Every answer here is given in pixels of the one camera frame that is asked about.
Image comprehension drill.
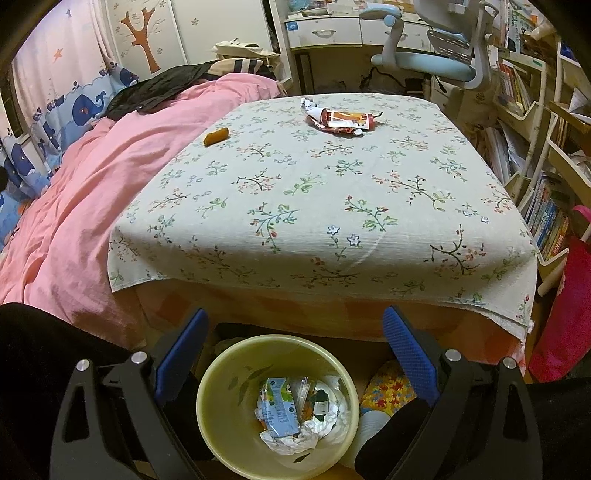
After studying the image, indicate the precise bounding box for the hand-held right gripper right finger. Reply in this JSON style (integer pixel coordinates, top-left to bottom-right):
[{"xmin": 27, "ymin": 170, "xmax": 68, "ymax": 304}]
[{"xmin": 382, "ymin": 305, "xmax": 542, "ymax": 480}]

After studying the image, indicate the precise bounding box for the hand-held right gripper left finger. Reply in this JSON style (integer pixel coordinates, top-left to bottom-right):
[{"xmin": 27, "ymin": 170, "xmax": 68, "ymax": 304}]
[{"xmin": 48, "ymin": 307, "xmax": 210, "ymax": 480}]

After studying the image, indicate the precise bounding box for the yellow plastic bin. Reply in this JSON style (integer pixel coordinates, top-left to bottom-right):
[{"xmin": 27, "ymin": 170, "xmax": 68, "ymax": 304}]
[{"xmin": 196, "ymin": 335, "xmax": 361, "ymax": 476}]

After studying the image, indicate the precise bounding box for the clear plastic bottle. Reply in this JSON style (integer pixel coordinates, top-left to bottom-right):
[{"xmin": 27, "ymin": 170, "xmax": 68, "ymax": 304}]
[{"xmin": 294, "ymin": 376, "xmax": 341, "ymax": 417}]

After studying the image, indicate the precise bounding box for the blue drink carton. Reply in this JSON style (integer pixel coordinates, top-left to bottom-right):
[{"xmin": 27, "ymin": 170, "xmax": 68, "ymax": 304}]
[{"xmin": 256, "ymin": 377, "xmax": 302, "ymax": 439}]

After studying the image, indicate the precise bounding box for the colourful crochet mat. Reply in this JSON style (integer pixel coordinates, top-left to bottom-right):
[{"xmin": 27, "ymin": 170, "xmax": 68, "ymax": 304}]
[{"xmin": 359, "ymin": 357, "xmax": 419, "ymax": 417}]

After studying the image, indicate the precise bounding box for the white rounded object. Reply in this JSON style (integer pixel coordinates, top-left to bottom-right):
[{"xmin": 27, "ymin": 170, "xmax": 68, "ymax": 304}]
[{"xmin": 357, "ymin": 408, "xmax": 394, "ymax": 468}]

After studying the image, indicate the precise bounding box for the peach checked cloth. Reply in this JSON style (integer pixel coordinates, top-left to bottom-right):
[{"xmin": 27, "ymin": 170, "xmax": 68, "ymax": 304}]
[{"xmin": 133, "ymin": 284, "xmax": 528, "ymax": 371}]

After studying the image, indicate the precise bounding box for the pink bag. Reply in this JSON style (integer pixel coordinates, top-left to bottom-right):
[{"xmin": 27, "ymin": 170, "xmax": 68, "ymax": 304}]
[{"xmin": 528, "ymin": 205, "xmax": 591, "ymax": 384}]

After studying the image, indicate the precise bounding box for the floral tablecloth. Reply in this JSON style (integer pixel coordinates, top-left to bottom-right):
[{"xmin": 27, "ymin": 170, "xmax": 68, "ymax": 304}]
[{"xmin": 107, "ymin": 92, "xmax": 539, "ymax": 341}]

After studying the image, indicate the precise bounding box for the pink blanket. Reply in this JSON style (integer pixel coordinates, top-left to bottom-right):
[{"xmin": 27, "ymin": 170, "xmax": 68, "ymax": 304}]
[{"xmin": 0, "ymin": 74, "xmax": 283, "ymax": 344}]

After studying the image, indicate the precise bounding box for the white bookshelf with books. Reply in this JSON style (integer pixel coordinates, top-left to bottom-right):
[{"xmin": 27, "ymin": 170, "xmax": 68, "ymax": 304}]
[{"xmin": 480, "ymin": 0, "xmax": 591, "ymax": 297}]

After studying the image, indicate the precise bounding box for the red snack wrapper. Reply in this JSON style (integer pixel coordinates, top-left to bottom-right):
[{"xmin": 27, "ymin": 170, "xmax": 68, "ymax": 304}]
[{"xmin": 307, "ymin": 107, "xmax": 385, "ymax": 136}]

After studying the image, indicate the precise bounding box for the blue whale print fabric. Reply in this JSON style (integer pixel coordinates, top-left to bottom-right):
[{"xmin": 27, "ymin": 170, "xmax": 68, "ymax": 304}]
[{"xmin": 0, "ymin": 62, "xmax": 140, "ymax": 252}]

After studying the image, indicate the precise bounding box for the black cloth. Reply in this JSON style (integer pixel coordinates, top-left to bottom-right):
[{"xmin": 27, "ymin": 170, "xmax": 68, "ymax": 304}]
[{"xmin": 105, "ymin": 62, "xmax": 219, "ymax": 120}]

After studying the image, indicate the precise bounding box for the white crumpled wrapper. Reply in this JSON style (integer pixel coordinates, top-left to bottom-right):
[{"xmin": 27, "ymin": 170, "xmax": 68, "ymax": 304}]
[{"xmin": 300, "ymin": 95, "xmax": 328, "ymax": 122}]

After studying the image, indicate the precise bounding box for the light blue office chair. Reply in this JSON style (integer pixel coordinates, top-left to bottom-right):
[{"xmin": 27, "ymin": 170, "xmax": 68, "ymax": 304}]
[{"xmin": 359, "ymin": 0, "xmax": 502, "ymax": 92}]

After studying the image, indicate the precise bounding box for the striped pillow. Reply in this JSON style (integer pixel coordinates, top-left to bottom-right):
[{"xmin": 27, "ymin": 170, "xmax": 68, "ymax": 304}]
[{"xmin": 205, "ymin": 56, "xmax": 279, "ymax": 78}]

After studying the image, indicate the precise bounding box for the cream cloth bag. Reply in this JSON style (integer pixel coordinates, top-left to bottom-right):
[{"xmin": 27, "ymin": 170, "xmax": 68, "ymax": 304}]
[{"xmin": 212, "ymin": 41, "xmax": 281, "ymax": 61}]

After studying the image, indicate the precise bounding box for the pink star curtain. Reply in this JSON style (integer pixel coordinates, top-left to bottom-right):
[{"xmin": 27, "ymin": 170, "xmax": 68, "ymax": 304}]
[{"xmin": 11, "ymin": 0, "xmax": 117, "ymax": 140}]

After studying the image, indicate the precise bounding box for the white wardrobe with tree decal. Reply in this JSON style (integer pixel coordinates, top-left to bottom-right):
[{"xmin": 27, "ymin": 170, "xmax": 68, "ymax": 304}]
[{"xmin": 103, "ymin": 0, "xmax": 288, "ymax": 78}]

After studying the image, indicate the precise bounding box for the white desk with drawers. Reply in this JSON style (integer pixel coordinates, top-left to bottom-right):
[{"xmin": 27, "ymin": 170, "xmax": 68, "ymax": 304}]
[{"xmin": 281, "ymin": 8, "xmax": 463, "ymax": 52}]

